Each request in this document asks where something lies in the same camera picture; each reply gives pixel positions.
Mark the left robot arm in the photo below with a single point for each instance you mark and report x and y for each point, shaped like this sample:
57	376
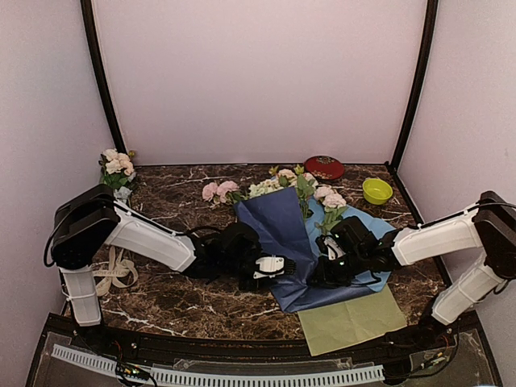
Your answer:
93	231

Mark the black frame post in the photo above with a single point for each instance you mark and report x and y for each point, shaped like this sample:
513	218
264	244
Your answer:
420	71
87	11

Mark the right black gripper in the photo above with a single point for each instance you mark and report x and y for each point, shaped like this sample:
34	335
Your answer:
323	276

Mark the lime green bowl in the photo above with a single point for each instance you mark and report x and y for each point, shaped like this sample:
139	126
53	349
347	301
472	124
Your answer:
376	191

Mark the cream ribbon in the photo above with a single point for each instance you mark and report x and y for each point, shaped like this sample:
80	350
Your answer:
119	272

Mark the cream rose stem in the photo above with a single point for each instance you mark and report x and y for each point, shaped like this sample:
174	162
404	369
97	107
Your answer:
303	183

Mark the right black frame post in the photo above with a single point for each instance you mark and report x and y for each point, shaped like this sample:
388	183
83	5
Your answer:
420	71

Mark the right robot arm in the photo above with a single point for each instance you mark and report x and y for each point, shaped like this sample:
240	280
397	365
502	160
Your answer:
485	229

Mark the yellow-green wrapping paper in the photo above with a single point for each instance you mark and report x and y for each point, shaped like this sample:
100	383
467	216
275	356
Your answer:
345	324

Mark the remaining white rose stems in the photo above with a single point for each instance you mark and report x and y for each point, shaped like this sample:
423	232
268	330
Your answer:
118	172

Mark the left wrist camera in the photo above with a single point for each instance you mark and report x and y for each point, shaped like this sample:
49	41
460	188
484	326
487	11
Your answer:
238	244

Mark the left black frame post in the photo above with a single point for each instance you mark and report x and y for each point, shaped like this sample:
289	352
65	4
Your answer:
87	11

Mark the white slotted cable duct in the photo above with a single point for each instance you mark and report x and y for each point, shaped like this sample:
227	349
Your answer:
158	376

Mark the light blue wrapping paper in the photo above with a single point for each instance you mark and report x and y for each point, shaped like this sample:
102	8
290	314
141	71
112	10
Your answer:
277	219

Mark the pink rose stem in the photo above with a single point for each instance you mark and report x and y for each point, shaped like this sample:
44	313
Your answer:
334	205
227	193

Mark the red decorated round plate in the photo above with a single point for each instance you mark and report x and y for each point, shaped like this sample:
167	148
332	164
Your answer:
324	167

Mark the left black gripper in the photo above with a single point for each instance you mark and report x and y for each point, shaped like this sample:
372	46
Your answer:
252	286

